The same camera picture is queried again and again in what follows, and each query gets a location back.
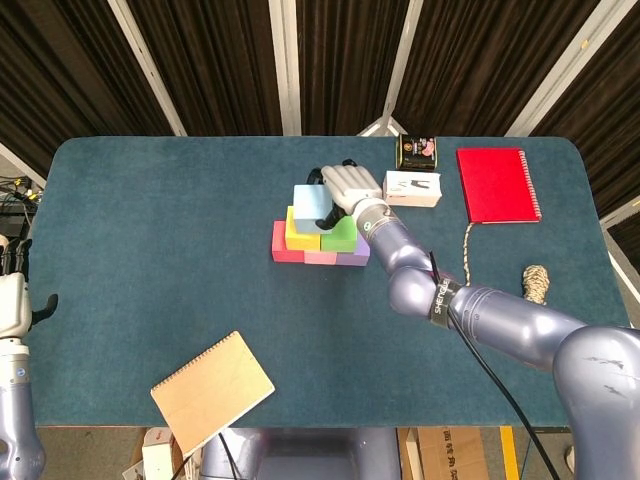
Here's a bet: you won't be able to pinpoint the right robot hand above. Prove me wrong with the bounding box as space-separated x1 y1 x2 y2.
305 158 384 234

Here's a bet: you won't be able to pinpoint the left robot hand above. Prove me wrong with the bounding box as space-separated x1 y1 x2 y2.
0 237 60 339

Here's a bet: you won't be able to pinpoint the light blue foam cube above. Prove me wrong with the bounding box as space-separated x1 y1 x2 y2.
292 184 335 235

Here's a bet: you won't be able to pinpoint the green foam cube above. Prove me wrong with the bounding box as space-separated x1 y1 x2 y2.
319 215 359 253

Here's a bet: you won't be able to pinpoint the purple foam cube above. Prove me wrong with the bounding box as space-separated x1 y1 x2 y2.
335 234 372 268

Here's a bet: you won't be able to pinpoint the yellow foam cube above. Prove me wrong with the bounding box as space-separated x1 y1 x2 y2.
285 205 322 252

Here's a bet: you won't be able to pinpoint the red foam cube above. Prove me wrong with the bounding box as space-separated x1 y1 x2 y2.
271 220 306 264

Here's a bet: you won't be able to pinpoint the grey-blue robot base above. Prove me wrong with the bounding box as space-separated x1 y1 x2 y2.
199 427 402 480

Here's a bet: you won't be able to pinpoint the white cardboard box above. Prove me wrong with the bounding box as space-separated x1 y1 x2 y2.
382 170 443 208

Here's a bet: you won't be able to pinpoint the black luncheon meat tin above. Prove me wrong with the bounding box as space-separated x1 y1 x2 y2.
395 133 440 171

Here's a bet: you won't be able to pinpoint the black device box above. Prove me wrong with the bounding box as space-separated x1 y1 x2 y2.
0 213 30 239

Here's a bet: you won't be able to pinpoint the red spiral notebook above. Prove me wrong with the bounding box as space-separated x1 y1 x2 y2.
455 147 544 225

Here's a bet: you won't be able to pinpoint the blue felt table cover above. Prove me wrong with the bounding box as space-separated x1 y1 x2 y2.
0 135 640 430

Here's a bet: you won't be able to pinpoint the dark brown curtain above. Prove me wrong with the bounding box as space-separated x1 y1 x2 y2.
0 0 640 241

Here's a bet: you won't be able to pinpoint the small white carton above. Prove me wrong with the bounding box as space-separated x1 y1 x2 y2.
141 427 176 480

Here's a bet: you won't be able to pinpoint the tan spiral notebook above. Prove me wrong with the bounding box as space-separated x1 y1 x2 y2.
150 330 277 456

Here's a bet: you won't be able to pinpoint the brown cardboard carton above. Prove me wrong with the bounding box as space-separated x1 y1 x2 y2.
397 426 490 480

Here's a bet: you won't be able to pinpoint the tangled floor cables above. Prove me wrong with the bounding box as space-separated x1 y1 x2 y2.
0 174 41 216

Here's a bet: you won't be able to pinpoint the white partition frame post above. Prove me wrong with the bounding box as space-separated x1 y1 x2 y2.
357 0 426 138
0 142 49 189
504 0 626 138
599 194 640 226
268 0 303 137
607 249 640 296
107 0 189 137

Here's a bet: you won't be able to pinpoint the black velcro cable strap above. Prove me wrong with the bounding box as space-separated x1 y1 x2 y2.
427 279 464 329

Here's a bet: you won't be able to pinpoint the beige braided rope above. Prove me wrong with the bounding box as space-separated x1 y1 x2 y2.
461 222 551 307

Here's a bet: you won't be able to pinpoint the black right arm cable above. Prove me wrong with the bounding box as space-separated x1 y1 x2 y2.
427 252 559 480

